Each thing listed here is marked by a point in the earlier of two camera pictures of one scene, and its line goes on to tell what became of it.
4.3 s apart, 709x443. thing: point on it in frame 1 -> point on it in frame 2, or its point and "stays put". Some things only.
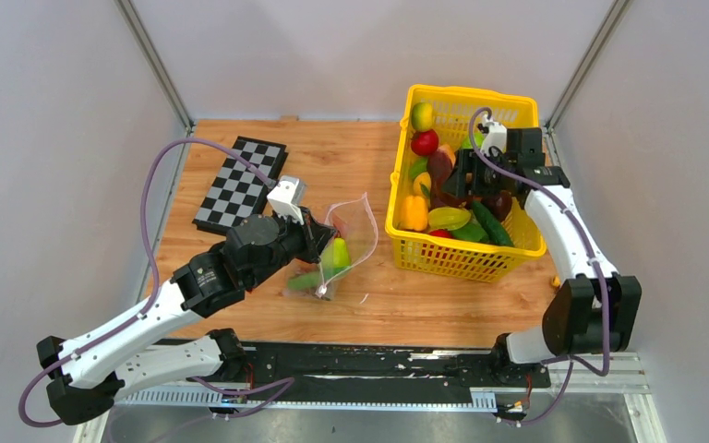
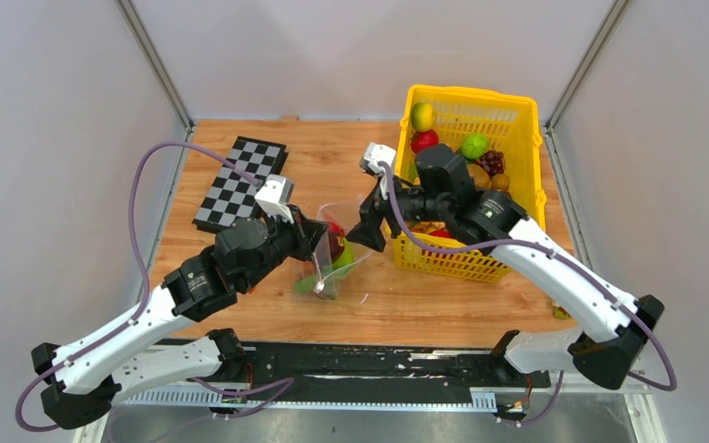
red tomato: (425, 142) stays put
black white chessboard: (239, 191) stays put
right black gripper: (456, 184) -> (367, 231)
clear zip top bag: (356, 238) stays put
